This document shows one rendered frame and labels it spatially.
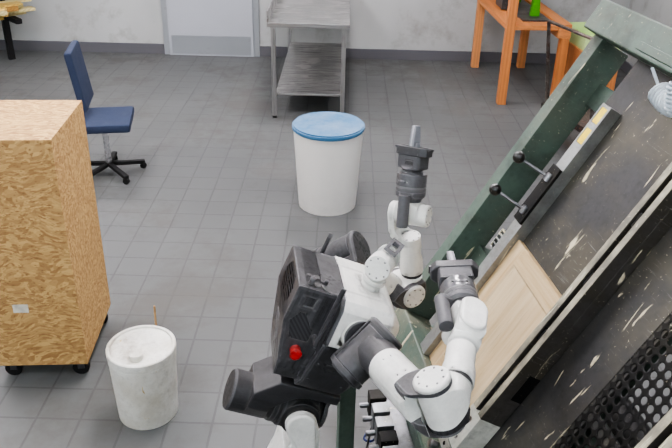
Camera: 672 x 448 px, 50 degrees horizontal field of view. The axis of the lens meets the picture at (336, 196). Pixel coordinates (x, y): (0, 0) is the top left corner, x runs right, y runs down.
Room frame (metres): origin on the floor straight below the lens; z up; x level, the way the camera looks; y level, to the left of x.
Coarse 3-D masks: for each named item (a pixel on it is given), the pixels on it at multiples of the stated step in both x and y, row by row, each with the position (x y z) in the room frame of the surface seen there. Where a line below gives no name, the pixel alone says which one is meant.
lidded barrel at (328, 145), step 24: (312, 120) 4.75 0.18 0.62; (336, 120) 4.76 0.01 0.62; (360, 120) 4.77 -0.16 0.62; (312, 144) 4.48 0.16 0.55; (336, 144) 4.46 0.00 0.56; (360, 144) 4.62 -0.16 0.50; (312, 168) 4.49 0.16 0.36; (336, 168) 4.48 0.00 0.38; (312, 192) 4.51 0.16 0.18; (336, 192) 4.49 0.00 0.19
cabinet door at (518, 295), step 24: (504, 264) 1.88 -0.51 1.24; (528, 264) 1.79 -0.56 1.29; (504, 288) 1.81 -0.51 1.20; (528, 288) 1.73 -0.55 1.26; (552, 288) 1.65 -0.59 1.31; (504, 312) 1.74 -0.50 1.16; (528, 312) 1.66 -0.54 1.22; (504, 336) 1.67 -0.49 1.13; (432, 360) 1.84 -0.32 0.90; (480, 360) 1.67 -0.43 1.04; (504, 360) 1.60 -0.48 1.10; (480, 384) 1.61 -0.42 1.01
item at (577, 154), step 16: (608, 112) 1.94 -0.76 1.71; (592, 128) 1.95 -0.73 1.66; (608, 128) 1.94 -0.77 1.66; (576, 144) 1.96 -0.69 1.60; (592, 144) 1.93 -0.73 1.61; (560, 160) 1.97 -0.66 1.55; (576, 160) 1.93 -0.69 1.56; (560, 176) 1.92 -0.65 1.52; (560, 192) 1.92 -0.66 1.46; (544, 208) 1.92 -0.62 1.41; (512, 224) 1.95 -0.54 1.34; (528, 224) 1.91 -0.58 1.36; (512, 240) 1.90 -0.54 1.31; (496, 256) 1.90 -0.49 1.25; (480, 272) 1.92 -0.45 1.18; (480, 288) 1.89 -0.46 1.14; (432, 336) 1.89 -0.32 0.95
